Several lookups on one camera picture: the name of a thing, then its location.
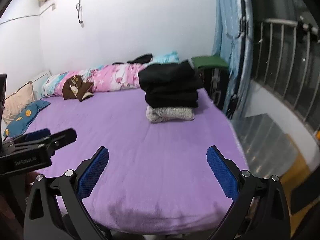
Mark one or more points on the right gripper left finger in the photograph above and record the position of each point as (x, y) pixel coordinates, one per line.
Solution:
(55, 209)

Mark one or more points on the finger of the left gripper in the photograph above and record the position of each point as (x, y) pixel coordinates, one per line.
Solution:
(36, 135)
(53, 142)

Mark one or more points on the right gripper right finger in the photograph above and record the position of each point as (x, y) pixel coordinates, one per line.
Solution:
(259, 209)

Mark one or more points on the black ERKE jacket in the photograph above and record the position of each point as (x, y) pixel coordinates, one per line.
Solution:
(157, 77)

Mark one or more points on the black clothes on quilt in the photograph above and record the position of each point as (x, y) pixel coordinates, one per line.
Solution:
(144, 59)

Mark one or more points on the blue pillow with orange prints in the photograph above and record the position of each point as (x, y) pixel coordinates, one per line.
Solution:
(21, 122)

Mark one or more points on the beige pillow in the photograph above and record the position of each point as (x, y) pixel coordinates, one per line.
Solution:
(17, 101)

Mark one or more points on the brown printed garment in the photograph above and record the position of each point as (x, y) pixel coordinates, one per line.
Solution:
(76, 88)

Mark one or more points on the pink floral quilt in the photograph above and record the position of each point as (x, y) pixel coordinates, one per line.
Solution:
(106, 78)

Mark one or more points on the grey fuzzy folded garment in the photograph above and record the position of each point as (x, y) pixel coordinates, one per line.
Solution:
(157, 115)

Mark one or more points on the purple bed sheet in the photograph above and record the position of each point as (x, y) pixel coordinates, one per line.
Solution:
(157, 180)

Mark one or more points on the black folded garment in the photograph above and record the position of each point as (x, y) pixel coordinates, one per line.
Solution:
(172, 98)

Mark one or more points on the black patterned stand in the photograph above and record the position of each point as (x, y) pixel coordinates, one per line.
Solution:
(215, 81)

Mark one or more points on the metal window bars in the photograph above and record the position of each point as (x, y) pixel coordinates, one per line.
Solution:
(286, 63)

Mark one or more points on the green cloth on stand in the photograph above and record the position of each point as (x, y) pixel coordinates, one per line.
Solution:
(201, 62)

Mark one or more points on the light blue curtain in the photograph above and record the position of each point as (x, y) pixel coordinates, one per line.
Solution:
(234, 44)

